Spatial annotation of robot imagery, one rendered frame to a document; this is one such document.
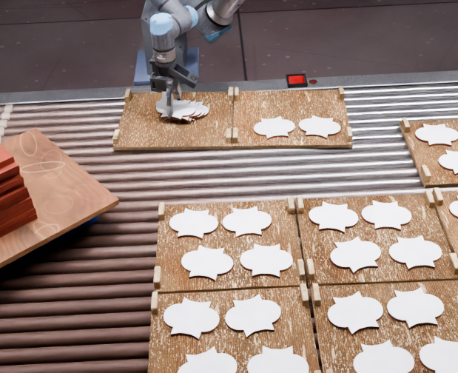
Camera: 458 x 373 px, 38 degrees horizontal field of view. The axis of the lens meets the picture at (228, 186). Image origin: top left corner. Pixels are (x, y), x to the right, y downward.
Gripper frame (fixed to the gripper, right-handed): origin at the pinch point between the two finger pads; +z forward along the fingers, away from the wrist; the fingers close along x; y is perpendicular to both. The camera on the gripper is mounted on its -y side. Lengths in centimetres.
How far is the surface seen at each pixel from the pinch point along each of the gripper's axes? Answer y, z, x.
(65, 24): 171, 97, -237
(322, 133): -53, 2, 2
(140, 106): 15.3, 3.4, -3.5
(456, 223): -98, 3, 38
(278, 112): -35.9, 3.3, -9.6
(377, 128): -72, 5, -9
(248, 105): -24.4, 3.3, -12.0
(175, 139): -4.0, 3.3, 13.9
